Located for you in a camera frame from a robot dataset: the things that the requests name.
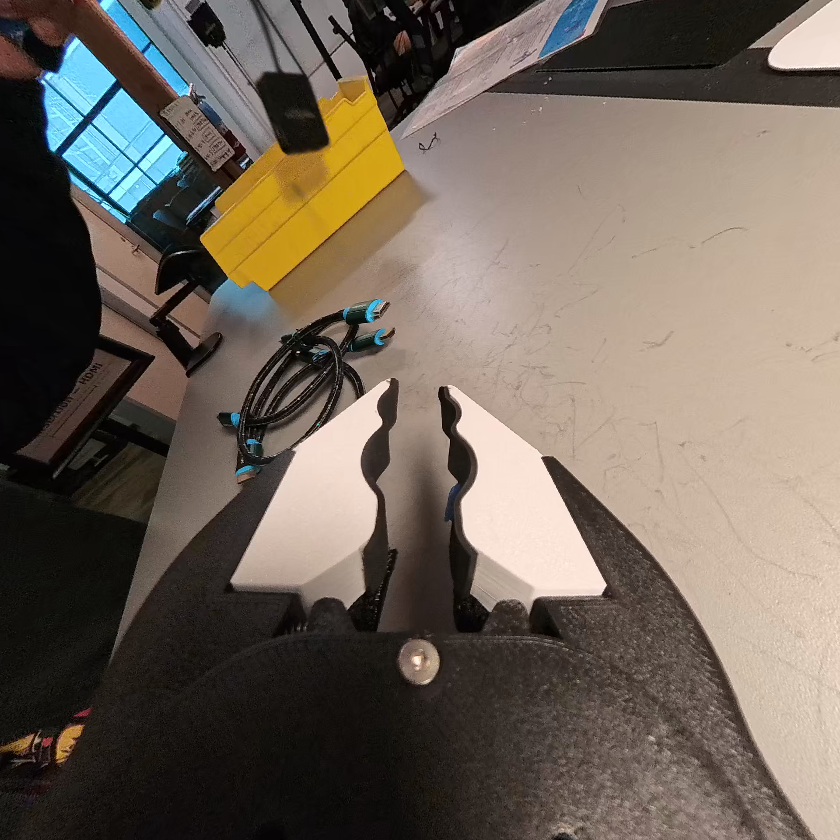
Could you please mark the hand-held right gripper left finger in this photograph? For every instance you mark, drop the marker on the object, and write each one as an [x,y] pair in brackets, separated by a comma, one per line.
[315,505]

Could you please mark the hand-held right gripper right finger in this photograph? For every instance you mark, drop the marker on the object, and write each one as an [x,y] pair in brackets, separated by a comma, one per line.
[525,518]

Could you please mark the black square hub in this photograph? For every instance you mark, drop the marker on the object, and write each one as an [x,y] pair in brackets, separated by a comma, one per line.
[292,111]

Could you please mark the black framed sign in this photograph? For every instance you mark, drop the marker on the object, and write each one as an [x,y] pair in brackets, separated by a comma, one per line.
[98,387]

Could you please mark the black office chair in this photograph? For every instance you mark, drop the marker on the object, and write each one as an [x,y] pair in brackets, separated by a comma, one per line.
[180,266]

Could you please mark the yellow plastic bin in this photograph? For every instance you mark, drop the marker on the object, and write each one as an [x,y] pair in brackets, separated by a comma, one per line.
[308,216]

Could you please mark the small black twist tie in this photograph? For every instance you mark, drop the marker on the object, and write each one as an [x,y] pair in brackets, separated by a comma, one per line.
[428,143]

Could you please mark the small white handwritten sign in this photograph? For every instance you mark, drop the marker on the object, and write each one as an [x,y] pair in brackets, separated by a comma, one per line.
[197,134]

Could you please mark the person's black printed clothing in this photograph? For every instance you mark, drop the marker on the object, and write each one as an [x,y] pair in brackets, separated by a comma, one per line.
[39,229]

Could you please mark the window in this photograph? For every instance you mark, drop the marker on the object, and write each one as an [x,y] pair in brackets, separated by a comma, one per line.
[98,131]

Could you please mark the laminated instruction sheet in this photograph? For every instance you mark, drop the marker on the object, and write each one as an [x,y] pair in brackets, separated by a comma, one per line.
[485,65]

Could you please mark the black desk mat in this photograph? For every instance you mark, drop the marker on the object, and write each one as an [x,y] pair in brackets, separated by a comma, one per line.
[656,39]

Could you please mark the white rounded pad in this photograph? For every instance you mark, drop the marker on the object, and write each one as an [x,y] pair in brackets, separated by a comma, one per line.
[810,39]

